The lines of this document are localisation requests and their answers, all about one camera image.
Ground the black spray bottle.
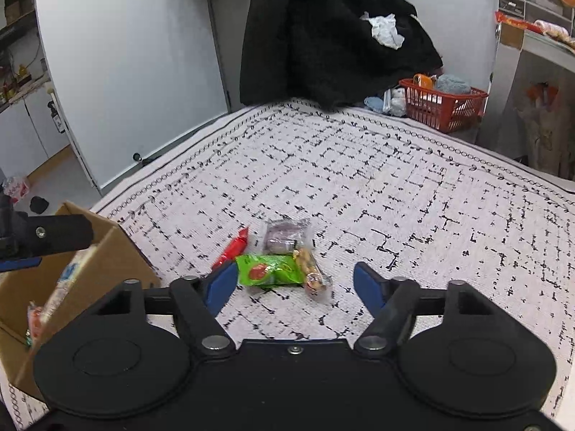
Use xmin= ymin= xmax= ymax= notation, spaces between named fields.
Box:
xmin=47 ymin=101 xmax=66 ymax=134

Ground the small cardboard box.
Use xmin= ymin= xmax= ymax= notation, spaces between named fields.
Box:
xmin=500 ymin=24 xmax=526 ymax=50

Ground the white crumpled tissue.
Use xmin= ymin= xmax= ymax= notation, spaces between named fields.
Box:
xmin=360 ymin=13 xmax=405 ymax=50

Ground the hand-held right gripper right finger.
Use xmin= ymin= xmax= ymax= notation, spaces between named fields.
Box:
xmin=353 ymin=260 xmax=495 ymax=360

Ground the patterned snack packet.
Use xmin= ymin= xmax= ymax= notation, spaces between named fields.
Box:
xmin=534 ymin=20 xmax=575 ymax=50

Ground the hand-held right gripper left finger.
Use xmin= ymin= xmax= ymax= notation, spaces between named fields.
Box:
xmin=96 ymin=260 xmax=239 ymax=360

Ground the blue grey knitted cloth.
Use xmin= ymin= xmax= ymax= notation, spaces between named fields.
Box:
xmin=435 ymin=74 xmax=472 ymax=95

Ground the white desk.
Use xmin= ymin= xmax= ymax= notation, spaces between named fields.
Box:
xmin=492 ymin=22 xmax=575 ymax=176

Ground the green snack packet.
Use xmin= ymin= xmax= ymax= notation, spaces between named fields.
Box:
xmin=235 ymin=254 xmax=301 ymax=289

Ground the orange bread snack packet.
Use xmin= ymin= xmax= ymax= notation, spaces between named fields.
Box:
xmin=42 ymin=248 xmax=97 ymax=324

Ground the clear nut snack packet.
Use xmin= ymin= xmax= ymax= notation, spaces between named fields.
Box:
xmin=293 ymin=247 xmax=332 ymax=299

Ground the white black printed blanket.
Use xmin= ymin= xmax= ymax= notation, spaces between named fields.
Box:
xmin=0 ymin=99 xmax=575 ymax=431

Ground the purple snack packet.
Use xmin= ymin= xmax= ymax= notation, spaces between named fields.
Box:
xmin=257 ymin=218 xmax=312 ymax=254

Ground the black fleece coat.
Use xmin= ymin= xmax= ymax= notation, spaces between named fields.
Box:
xmin=239 ymin=0 xmax=443 ymax=109

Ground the brown cardboard box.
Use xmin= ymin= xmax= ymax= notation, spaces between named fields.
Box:
xmin=0 ymin=202 xmax=162 ymax=400

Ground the red plastic basket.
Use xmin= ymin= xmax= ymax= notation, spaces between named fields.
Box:
xmin=399 ymin=77 xmax=489 ymax=134

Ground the blue white cloth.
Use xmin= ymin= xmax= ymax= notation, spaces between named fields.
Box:
xmin=364 ymin=87 xmax=407 ymax=117

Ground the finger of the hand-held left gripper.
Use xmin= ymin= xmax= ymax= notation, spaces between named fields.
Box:
xmin=0 ymin=258 xmax=44 ymax=274
xmin=13 ymin=213 xmax=95 ymax=258

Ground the white floor cabinet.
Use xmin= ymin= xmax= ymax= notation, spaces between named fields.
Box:
xmin=0 ymin=78 xmax=73 ymax=180

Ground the red orange snack packet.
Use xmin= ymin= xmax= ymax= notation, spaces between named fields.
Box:
xmin=26 ymin=301 xmax=49 ymax=347

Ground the clear plastic bag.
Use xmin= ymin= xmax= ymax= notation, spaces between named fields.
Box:
xmin=516 ymin=81 xmax=575 ymax=180

